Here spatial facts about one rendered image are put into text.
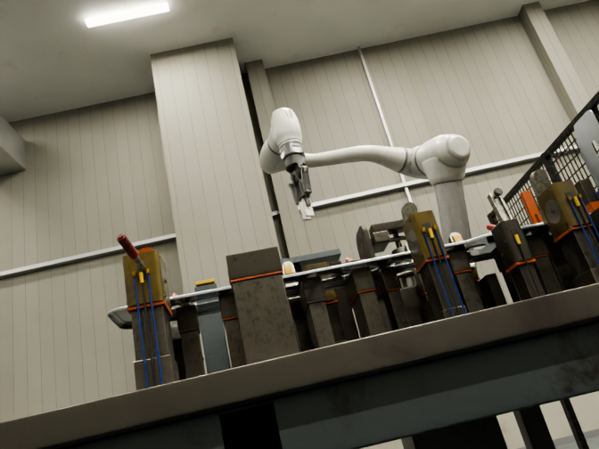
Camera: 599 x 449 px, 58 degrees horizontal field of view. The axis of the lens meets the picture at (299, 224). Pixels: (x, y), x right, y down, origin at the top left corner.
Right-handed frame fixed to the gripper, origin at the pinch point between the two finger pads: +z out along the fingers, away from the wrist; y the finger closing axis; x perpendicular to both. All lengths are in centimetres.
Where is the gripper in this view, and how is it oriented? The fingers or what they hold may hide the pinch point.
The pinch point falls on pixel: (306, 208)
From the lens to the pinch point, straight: 186.5
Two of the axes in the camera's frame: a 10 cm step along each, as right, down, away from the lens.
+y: 3.7, -4.5, -8.2
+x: 9.0, -0.3, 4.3
